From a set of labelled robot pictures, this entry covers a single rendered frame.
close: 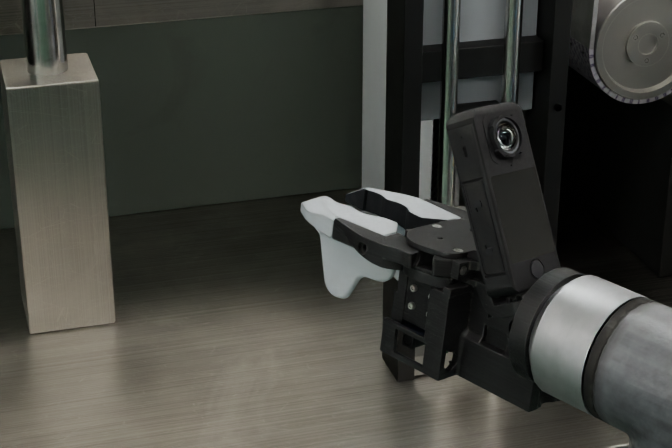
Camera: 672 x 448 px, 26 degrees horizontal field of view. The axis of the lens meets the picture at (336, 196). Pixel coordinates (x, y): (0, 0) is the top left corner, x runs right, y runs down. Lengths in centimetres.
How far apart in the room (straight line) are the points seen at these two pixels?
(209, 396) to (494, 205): 61
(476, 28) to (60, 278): 50
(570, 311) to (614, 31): 72
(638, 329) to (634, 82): 76
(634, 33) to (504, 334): 69
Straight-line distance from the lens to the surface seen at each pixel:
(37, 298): 152
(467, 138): 87
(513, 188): 87
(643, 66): 155
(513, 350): 86
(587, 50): 152
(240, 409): 139
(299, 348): 149
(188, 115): 176
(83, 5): 169
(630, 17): 153
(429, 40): 133
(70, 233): 149
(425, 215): 96
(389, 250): 90
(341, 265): 96
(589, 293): 84
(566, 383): 84
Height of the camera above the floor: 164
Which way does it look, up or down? 24 degrees down
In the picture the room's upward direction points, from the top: straight up
